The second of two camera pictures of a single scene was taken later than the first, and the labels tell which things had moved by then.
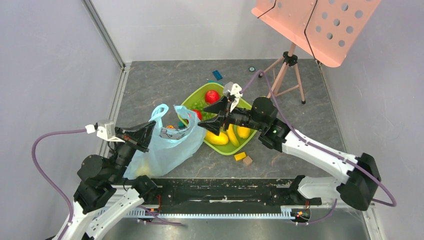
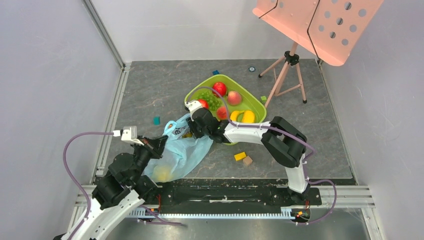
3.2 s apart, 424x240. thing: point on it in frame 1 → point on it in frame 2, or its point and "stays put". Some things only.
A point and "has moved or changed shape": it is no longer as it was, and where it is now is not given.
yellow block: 240,156 stays put
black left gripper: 138,136 → 156,145
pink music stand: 325,29 stays put
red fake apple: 199,113 has moved or changed shape
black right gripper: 227,112 → 196,124
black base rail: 228,193 stays put
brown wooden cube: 247,160 stays put
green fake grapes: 205,115 → 214,102
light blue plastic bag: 169,148 has moved or changed shape
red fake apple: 212,97 → 220,87
